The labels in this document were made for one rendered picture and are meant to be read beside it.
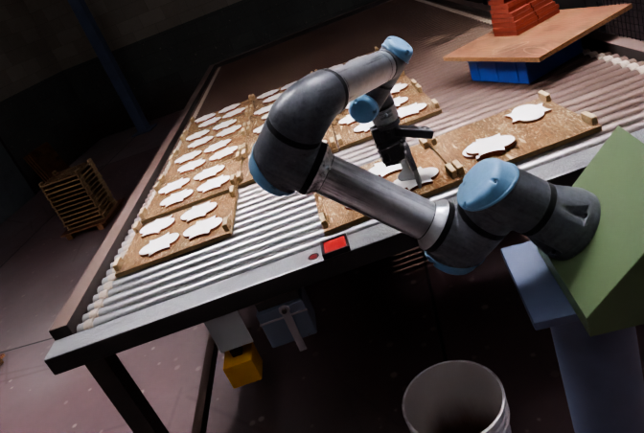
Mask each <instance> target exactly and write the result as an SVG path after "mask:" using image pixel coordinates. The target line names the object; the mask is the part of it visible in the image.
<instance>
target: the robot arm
mask: <svg viewBox="0 0 644 433"><path fill-rule="evenodd" d="M412 55H413V49H412V47H411V46H410V45H409V44H408V43H407V42H405V41H404V40H402V39H401V38H398V37H396V36H388V37H387V38H386V39H385V41H384V43H383V44H381V48H380V49H379V51H377V52H374V53H373V54H370V55H368V56H365V57H361V58H359V59H357V60H354V61H352V62H349V63H347V64H345V65H342V66H340V67H337V68H335V69H328V68H324V69H320V70H317V71H315V72H312V73H310V74H308V75H306V76H304V77H303V78H301V79H299V80H298V81H296V82H295V83H294V84H293V85H292V86H290V87H289V88H288V89H287V90H285V91H284V92H283V93H282V94H281V95H280V96H279V97H278V99H277V100H276V101H275V102H274V104H273V105H272V106H271V108H270V110H269V112H268V116H267V117H266V120H265V122H264V125H263V128H262V130H261V132H260V134H259V137H258V139H257V141H256V143H255V144H254V145H253V147H252V152H251V155H250V157H249V161H248V168H249V171H250V174H251V175H252V176H253V179H254V180H255V182H256V183H257V184H258V185H259V186H260V187H261V188H262V189H264V190H265V191H267V192H268V193H270V194H274V195H277V196H283V195H284V196H289V195H291V194H294V193H295V192H297V193H299V194H302V195H307V194H312V193H317V194H321V195H323V196H325V197H327V198H328V199H331V200H333V201H335V202H337V203H339V204H342V205H344V206H346V207H348V208H350V209H352V210H355V211H357V212H359V213H361V214H363V215H365V216H368V217H370V218H372V219H374V220H377V221H379V222H381V223H383V224H385V225H387V226H390V227H392V228H394V229H396V230H398V231H400V232H403V233H405V234H407V235H409V236H410V237H413V238H415V239H417V241H418V243H419V246H420V248H421V249H423V250H424V251H425V256H426V257H427V259H428V260H429V261H430V262H433V263H434V264H433V265H434V266H435V267H436V268H438V269H439V270H441V271H443V272H445V273H448V274H451V275H466V274H468V273H470V272H472V271H473V270H474V269H475V268H476V267H477V266H478V265H480V264H481V263H483V262H484V261H485V259H486V257H487V256H488V255H489V254H490V253H491V252H492V251H493V250H494V249H495V248H496V247H497V246H498V245H499V243H500V242H501V241H502V240H503V239H504V238H505V237H506V236H507V235H508V234H509V233H510V232H511V231H516V232H518V233H520V234H522V235H524V236H526V237H527V238H528V239H529V240H531V241H532V242H533V243H534V244H536V245H537V246H538V248H539V249H540V250H541V251H542V252H543V253H544V254H545V255H547V256H549V257H551V258H553V259H556V260H559V261H565V260H569V259H571V258H573V257H575V256H576V255H578V254H579V253H580V252H582V251H583V250H584V249H585V248H586V246H587V245H588V244H589V242H590V241H591V239H592V238H593V236H594V234H595V232H596V230H597V227H598V224H599V220H600V215H601V206H600V202H599V199H598V198H597V196H596V195H595V194H593V193H591V192H589V191H587V190H585V189H582V188H578V187H569V186H561V185H554V184H552V183H550V182H547V181H545V180H543V179H541V178H539V177H537V176H535V175H534V174H532V173H530V172H527V171H524V170H522V169H520V168H518V167H517V166H516V165H514V164H512V163H509V162H505V161H502V160H500V159H497V158H487V159H484V160H482V161H480V162H479V163H477V164H476V165H474V166H473V167H472V168H471V169H470V170H469V171H468V173H467V174H466V175H465V177H464V178H463V183H462V184H460V186H459V189H458V192H457V202H458V203H457V204H454V203H452V202H450V201H447V200H446V199H441V200H439V201H436V202H433V201H431V200H429V199H427V198H424V197H422V196H420V195H418V194H415V193H413V192H411V191H409V190H407V189H405V188H403V187H401V186H399V185H397V184H395V183H393V182H390V181H388V180H386V179H384V178H382V177H380V176H378V175H376V174H373V173H371V172H369V171H367V170H365V169H363V168H361V167H359V166H356V165H354V164H352V163H350V162H348V161H346V160H344V159H342V158H339V157H337V156H335V155H333V154H332V151H331V148H330V146H329V144H327V143H325V142H323V141H322V140H323V138H324V136H325V134H326V132H327V130H328V128H329V126H330V125H331V123H332V122H333V120H334V118H335V117H336V116H337V115H338V114H340V113H341V112H342V111H343V110H344V109H345V108H346V107H347V105H348V103H350V104H349V113H350V116H351V117H352V118H353V119H354V120H355V121H356V122H358V123H361V124H368V123H370V122H373V126H371V127H369V128H370V131H371V133H372V136H373V138H374V141H375V145H376V147H377V152H378V153H379V157H380V159H381V161H382V163H383V164H385V166H386V167H389V166H394V165H399V164H401V166H402V171H401V172H400V173H399V174H398V179H399V180H400V181H407V180H414V179H415V180H416V183H417V185H418V187H419V189H421V188H422V179H421V176H420V174H419V171H418V168H417V166H416V163H415V161H414V159H413V156H412V154H411V150H410V147H409V145H408V143H407V141H406V140H405V139H406V137H410V138H422V139H432V138H433V133H434V131H433V130H432V129H431V128H430V127H428V126H414V125H399V123H400V118H399V113H398V110H397V108H396V106H395V103H394V100H393V97H392V95H391V90H392V89H393V87H394V85H395V84H396V82H397V80H398V79H399V77H400V75H401V74H402V72H403V70H404V68H405V66H406V65H407V64H408V63H409V62H408V61H409V60H410V58H411V57H412Z"/></svg>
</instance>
